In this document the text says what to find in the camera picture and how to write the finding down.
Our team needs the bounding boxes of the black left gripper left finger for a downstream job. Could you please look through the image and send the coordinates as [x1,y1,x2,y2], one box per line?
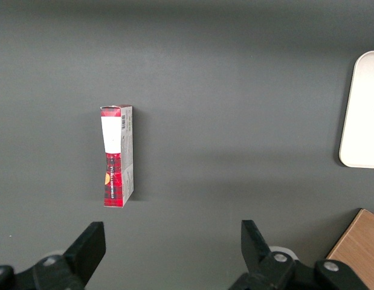
[0,221,107,290]

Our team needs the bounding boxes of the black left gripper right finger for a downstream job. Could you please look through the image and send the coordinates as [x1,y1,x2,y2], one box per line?
[228,219,369,290]

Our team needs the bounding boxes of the cream rectangular tray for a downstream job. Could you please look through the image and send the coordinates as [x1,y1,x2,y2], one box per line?
[338,50,374,169]

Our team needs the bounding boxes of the red tartan cardboard box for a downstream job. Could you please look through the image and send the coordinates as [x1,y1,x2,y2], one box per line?
[100,105,135,209]

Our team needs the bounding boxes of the wooden drawer cabinet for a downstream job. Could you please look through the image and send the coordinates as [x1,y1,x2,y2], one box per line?
[325,207,374,290]

